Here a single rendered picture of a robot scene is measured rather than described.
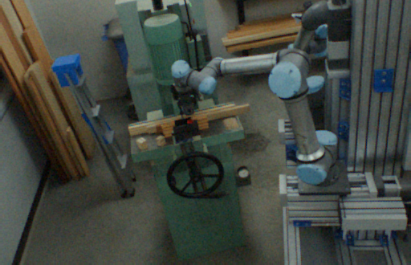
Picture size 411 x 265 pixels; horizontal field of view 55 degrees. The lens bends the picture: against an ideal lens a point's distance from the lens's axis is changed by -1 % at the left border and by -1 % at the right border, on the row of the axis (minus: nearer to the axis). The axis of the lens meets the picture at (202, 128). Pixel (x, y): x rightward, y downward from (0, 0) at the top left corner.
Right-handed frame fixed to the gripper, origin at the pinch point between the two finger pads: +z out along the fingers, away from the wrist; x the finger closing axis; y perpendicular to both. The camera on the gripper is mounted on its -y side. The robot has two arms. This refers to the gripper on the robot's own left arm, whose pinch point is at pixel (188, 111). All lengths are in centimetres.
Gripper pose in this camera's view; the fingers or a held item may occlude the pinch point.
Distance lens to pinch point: 198.3
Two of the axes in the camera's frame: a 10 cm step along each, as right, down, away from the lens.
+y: -2.3, -8.6, 4.5
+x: -9.7, 2.3, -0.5
